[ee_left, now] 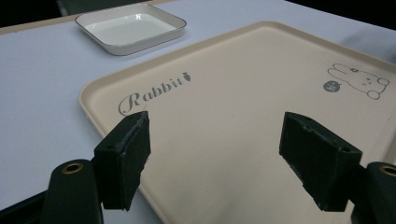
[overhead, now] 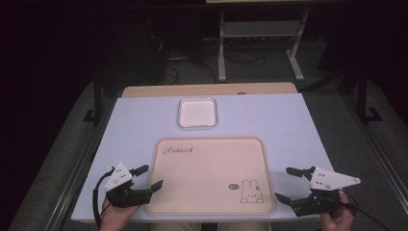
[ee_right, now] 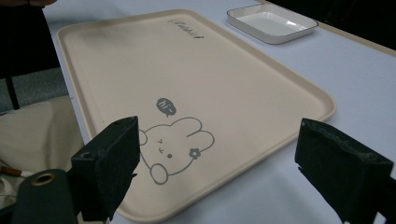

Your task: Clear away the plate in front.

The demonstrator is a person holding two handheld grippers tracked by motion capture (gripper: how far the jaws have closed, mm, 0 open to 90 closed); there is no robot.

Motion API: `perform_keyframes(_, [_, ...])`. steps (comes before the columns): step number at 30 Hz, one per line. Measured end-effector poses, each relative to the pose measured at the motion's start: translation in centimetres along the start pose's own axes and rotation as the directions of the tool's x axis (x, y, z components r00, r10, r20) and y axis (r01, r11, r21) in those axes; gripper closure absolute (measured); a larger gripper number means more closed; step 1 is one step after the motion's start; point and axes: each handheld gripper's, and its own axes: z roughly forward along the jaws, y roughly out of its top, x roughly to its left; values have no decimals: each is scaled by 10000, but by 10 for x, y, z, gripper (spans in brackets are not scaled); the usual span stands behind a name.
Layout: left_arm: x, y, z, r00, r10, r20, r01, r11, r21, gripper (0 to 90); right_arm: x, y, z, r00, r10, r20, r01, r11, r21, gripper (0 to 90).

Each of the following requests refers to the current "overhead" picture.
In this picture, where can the white metal stand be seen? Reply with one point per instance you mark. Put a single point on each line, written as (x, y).
(256, 29)

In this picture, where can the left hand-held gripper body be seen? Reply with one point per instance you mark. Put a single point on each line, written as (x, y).
(120, 179)

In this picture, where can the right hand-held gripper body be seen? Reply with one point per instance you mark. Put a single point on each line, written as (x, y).
(330, 180)

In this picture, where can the aluminium floor rail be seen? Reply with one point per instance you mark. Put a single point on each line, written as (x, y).
(77, 166)
(378, 144)

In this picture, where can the square white dish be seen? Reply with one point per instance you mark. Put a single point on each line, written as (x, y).
(197, 112)

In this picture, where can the black metal stand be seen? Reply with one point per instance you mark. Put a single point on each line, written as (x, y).
(97, 99)
(362, 96)

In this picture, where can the person's right hand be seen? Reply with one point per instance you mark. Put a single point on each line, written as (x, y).
(338, 221)

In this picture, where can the person's left hand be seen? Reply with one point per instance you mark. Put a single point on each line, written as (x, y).
(115, 218)

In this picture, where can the pink tray with rabbit print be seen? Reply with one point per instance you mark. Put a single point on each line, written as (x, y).
(208, 173)

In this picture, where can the wooden desk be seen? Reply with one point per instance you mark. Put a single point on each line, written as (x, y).
(192, 89)

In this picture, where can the white table board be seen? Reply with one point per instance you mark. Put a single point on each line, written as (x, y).
(272, 122)

